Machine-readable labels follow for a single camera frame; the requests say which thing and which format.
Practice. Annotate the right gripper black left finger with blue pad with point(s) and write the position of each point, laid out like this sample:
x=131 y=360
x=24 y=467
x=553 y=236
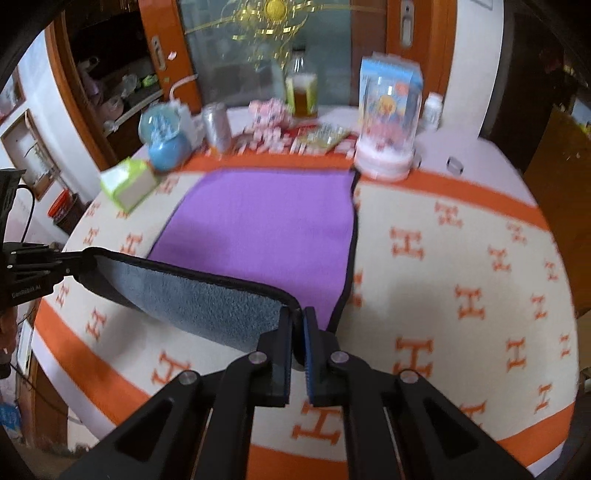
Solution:
x=197 y=426

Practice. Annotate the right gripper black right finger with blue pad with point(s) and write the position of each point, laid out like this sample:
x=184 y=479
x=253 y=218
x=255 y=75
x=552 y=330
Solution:
x=398 y=426

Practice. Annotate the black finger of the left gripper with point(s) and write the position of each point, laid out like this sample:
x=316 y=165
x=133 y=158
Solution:
x=62 y=256
x=55 y=272

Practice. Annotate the purple and grey towel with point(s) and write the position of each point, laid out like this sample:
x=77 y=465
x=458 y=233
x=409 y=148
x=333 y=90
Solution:
x=241 y=246

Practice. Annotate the person's left hand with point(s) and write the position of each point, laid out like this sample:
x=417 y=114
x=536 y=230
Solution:
x=9 y=329

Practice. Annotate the red bucket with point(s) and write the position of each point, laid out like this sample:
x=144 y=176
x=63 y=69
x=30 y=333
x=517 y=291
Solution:
x=61 y=205

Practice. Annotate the green tissue pack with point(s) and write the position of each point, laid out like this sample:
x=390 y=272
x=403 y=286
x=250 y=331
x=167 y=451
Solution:
x=128 y=183

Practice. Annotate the orange beige H-pattern blanket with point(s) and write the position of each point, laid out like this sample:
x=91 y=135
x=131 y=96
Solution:
x=457 y=281

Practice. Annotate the blue castle snow globe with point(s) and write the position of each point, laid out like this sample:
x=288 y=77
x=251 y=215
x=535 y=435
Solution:
x=160 y=131

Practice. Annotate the silver drink can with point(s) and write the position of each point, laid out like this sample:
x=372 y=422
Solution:
x=217 y=128

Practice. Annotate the red mat with white letters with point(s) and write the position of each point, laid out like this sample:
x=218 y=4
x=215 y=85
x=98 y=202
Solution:
x=286 y=143

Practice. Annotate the pink block toy animal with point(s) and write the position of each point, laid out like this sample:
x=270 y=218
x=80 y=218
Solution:
x=268 y=118

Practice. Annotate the orange sliding glass door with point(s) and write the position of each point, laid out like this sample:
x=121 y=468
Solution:
x=237 y=51

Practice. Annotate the pill blister pack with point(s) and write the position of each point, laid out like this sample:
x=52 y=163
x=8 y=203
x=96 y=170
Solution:
x=321 y=138

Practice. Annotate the wooden cabinet right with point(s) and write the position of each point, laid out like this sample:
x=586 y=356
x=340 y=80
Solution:
x=559 y=178

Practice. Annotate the glass bottle with yellow drink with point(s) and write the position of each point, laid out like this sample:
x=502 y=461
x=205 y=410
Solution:
x=301 y=84

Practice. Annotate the white pill bottle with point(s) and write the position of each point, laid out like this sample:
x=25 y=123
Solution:
x=432 y=112

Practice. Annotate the gold door ornament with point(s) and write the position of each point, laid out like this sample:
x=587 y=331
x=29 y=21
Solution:
x=275 y=21

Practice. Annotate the glass dome with pink base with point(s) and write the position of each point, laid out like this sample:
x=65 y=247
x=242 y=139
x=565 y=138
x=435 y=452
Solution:
x=385 y=149

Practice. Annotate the light blue carton box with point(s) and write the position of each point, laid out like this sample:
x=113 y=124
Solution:
x=391 y=67

